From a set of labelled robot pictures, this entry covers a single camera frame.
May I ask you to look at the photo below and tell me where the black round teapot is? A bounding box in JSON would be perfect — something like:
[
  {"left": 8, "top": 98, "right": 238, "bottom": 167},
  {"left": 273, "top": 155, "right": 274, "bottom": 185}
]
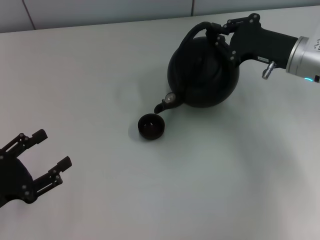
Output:
[{"left": 153, "top": 21, "right": 241, "bottom": 115}]

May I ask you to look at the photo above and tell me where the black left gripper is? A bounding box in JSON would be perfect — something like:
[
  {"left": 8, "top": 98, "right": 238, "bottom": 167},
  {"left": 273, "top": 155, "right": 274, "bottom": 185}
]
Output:
[{"left": 0, "top": 128, "right": 73, "bottom": 209}]

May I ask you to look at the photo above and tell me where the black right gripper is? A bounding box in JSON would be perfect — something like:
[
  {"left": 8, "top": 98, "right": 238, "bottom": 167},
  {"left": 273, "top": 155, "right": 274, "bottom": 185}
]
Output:
[{"left": 206, "top": 12, "right": 300, "bottom": 70}]

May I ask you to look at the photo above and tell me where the small dark teacup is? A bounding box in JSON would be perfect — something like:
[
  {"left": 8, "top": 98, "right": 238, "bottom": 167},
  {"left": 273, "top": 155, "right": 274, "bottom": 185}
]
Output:
[{"left": 137, "top": 113, "right": 166, "bottom": 141}]

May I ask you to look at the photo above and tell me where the white foam board panel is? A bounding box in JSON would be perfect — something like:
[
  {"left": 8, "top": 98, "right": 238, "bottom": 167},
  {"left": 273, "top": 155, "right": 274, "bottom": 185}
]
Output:
[
  {"left": 0, "top": 0, "right": 35, "bottom": 34},
  {"left": 191, "top": 0, "right": 320, "bottom": 18},
  {"left": 22, "top": 0, "right": 196, "bottom": 31}
]

